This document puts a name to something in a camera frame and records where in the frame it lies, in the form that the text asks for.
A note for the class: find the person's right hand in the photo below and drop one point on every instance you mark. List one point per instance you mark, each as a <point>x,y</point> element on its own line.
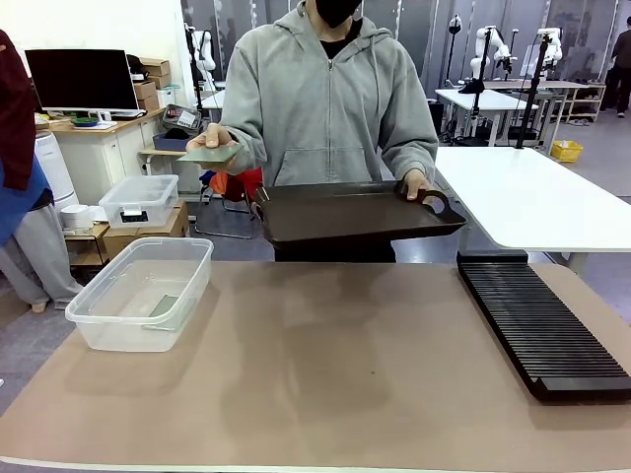
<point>214,135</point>

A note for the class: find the person's left hand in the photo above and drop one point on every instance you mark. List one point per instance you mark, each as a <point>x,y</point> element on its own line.
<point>416,183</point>

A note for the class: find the green PCB board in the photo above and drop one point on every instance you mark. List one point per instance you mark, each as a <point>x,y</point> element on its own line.
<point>163,306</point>
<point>209,156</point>

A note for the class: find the dark brown serving tray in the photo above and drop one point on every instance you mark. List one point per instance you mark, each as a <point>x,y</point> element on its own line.
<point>345,212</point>

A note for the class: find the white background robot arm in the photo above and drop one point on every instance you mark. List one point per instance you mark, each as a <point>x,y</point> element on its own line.
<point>500,47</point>
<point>554,44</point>
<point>206,49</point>

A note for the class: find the person's right forearm grey sleeve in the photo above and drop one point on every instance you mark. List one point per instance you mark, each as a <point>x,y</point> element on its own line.
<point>246,148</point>

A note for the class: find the person's left forearm grey sleeve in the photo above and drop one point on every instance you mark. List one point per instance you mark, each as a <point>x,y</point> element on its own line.
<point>411,153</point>

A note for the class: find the stacked cardboard boxes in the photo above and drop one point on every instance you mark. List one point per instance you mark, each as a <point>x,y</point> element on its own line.
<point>150,81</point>

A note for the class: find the tilted grey tray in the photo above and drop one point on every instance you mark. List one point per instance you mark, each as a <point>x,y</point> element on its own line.
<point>181,115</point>

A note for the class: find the grey-blue bin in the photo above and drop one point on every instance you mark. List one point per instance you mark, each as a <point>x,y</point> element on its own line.
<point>170,142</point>

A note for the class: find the red orange bag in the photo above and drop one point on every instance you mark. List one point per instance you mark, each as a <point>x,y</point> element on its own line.
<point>239,184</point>

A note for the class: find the small wooden side table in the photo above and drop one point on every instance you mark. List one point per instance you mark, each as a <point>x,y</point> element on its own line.
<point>158,155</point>

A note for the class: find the clear lidded storage box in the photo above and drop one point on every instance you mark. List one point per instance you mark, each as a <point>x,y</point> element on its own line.
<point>140,199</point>

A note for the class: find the large cardboard box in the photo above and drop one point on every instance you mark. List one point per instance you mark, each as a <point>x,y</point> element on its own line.
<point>167,229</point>

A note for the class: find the white cabinet with wooden top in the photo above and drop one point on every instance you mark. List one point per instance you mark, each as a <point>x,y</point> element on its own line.
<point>103,153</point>

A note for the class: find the grey hoodie torso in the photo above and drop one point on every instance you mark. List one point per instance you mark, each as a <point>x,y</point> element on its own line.
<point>325,113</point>

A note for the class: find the white desk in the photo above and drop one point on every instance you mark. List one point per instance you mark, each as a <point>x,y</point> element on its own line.
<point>532,197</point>

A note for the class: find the green bowl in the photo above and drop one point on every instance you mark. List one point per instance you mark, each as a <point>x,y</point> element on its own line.
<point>84,120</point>

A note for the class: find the black computer monitor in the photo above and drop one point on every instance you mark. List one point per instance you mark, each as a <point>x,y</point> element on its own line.
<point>81,79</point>

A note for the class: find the black tripod pole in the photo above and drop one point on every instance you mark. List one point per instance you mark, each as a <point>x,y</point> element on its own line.
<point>535,88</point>

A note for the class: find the yellow basket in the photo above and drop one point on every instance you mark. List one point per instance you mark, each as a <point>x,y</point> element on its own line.
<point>567,150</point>

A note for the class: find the white round device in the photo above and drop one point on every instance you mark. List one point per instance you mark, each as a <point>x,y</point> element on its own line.
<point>76,216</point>

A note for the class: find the white air purifier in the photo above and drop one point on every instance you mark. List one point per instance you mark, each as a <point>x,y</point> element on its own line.
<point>54,167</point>

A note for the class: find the black face mask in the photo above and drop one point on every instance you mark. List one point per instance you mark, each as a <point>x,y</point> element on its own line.
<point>337,10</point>

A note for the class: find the wooden shelf bench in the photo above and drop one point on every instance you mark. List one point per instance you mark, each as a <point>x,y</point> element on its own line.
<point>577,98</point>

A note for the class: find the black slotted PCB rack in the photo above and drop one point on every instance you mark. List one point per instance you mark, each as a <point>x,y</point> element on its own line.
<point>537,320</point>

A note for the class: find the person in maroon top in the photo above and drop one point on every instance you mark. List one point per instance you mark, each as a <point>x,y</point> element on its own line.
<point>20,148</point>

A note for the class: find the clear plastic bin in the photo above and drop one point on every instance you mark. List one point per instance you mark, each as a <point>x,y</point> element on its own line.
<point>123,335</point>

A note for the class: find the background person in dark clothes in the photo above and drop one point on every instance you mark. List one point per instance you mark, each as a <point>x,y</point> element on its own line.
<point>620,64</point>

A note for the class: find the black camera stand pole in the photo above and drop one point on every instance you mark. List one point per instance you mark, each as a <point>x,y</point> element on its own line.
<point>480,79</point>

